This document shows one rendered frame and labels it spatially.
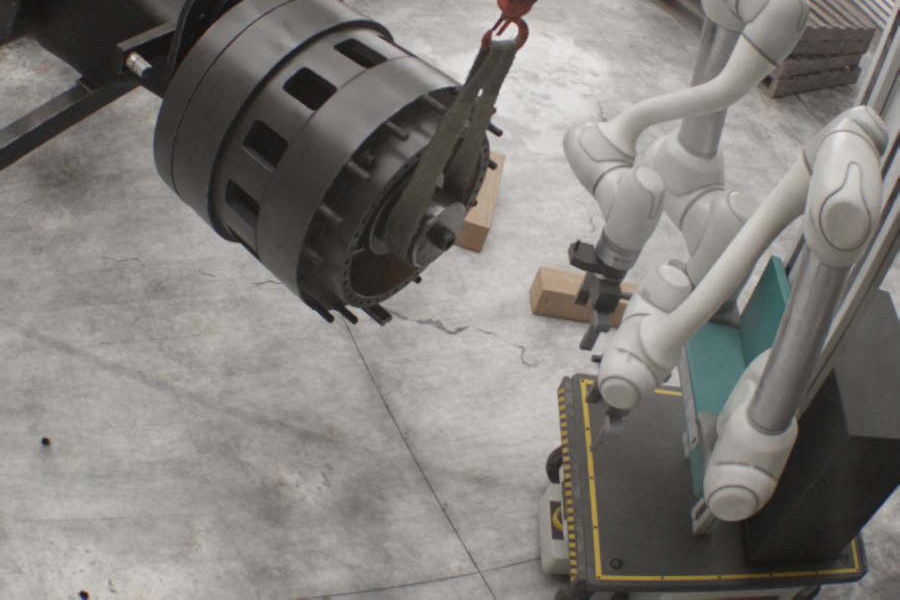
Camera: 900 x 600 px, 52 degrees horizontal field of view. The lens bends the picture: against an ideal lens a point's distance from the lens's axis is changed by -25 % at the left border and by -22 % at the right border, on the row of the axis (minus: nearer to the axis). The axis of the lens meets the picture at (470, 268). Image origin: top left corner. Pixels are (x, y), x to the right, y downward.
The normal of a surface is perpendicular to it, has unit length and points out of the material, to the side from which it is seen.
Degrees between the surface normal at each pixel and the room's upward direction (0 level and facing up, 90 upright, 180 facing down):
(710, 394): 0
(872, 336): 0
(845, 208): 88
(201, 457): 0
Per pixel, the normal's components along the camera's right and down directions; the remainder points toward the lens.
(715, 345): 0.28, -0.72
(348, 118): -0.10, -0.40
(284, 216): -0.55, 0.25
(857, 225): -0.41, 0.43
